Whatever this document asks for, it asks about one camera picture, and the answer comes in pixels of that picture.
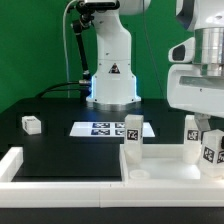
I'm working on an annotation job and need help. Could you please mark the black hanging cable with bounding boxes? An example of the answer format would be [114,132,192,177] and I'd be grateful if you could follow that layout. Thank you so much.
[141,0,166,100]

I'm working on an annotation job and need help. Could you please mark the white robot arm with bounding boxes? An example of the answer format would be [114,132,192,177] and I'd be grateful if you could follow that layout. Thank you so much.
[77,0,224,118]

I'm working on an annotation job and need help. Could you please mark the black cables at base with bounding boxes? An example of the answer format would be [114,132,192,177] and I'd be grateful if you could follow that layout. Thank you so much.
[34,78,93,99]

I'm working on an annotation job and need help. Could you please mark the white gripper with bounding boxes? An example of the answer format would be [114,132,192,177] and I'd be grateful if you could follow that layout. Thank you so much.
[167,64,224,139]

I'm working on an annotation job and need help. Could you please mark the white square tabletop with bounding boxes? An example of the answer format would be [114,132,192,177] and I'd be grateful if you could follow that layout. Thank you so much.
[120,144,224,181]

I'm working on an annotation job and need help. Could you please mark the white cable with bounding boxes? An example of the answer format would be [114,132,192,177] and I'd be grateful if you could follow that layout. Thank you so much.
[62,0,78,98]

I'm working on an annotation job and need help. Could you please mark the white fiducial tag sheet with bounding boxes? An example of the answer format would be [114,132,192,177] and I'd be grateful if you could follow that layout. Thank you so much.
[69,121,156,138]

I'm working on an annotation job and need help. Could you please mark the white U-shaped obstacle fence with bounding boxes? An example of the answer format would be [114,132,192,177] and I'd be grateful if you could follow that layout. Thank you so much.
[0,147,224,208]

